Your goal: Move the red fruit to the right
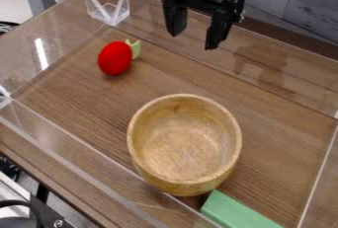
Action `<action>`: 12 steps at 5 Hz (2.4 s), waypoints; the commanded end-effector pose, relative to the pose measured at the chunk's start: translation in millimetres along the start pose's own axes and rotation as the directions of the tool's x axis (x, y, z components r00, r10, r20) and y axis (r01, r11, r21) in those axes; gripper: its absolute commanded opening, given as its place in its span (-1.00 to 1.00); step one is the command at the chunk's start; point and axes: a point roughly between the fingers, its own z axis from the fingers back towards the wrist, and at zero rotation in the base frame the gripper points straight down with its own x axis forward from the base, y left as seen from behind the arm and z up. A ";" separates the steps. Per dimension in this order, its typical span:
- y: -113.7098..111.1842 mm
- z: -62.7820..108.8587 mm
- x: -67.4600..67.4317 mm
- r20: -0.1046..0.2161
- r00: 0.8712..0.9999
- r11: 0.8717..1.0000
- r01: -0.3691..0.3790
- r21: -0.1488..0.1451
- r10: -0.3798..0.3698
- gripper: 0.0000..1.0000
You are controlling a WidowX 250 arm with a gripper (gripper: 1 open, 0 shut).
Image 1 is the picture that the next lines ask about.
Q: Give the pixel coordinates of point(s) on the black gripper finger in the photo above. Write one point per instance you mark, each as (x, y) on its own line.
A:
(222, 19)
(175, 13)

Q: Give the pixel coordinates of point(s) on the red felt fruit green leaf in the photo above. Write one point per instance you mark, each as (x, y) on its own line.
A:
(116, 56)

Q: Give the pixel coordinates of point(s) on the clear acrylic tray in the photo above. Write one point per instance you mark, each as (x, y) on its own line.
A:
(66, 112)

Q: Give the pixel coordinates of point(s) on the wooden bowl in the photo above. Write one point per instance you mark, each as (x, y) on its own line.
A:
(184, 142)

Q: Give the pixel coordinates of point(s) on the green block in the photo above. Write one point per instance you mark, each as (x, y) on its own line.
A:
(230, 214)

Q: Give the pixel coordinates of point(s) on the black clamp with cable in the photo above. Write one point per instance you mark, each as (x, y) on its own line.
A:
(42, 216)

